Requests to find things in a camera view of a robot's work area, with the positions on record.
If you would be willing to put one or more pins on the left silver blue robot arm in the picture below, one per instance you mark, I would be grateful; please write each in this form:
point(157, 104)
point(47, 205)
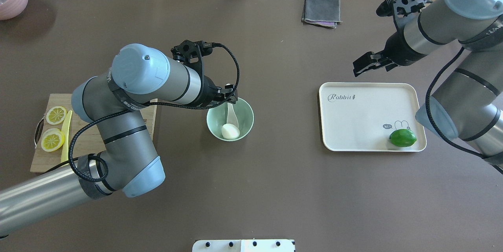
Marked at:
point(115, 151)

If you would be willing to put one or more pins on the grey folded cloth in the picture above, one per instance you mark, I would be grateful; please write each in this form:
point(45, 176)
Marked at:
point(324, 13)

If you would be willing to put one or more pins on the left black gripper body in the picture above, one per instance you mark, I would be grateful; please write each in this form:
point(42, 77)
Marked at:
point(209, 91)

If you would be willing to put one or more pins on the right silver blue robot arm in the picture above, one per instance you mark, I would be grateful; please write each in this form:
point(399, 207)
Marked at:
point(459, 104)

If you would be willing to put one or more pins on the green lime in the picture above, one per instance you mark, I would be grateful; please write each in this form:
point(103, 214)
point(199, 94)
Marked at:
point(402, 138)

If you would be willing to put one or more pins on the lemon slice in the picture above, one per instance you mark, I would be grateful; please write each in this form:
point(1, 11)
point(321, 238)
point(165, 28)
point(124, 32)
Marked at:
point(56, 115)
point(52, 140)

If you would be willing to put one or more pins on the wooden cutting board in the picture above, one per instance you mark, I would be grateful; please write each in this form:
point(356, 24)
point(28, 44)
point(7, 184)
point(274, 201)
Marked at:
point(88, 142)

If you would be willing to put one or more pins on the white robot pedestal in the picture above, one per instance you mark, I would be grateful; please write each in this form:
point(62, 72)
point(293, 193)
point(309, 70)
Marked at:
point(244, 245)

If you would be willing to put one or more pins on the white rectangular tray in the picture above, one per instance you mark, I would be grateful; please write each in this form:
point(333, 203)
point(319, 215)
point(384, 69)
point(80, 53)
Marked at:
point(361, 116)

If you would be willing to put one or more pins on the light green bowl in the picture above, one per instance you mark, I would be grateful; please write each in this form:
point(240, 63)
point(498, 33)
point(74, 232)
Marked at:
point(216, 118)

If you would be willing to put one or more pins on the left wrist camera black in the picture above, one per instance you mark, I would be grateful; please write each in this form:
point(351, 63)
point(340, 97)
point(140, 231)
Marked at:
point(190, 53)

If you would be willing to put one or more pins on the yellow plastic knife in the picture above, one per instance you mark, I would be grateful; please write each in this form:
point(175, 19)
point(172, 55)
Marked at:
point(65, 129)

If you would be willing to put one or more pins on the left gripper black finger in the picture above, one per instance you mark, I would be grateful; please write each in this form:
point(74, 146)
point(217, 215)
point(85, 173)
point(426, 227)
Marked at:
point(230, 99)
point(227, 89)

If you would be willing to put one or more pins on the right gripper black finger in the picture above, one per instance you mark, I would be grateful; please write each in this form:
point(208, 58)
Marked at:
point(360, 68)
point(370, 57)

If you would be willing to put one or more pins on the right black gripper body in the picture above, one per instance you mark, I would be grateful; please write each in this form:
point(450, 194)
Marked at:
point(397, 50)

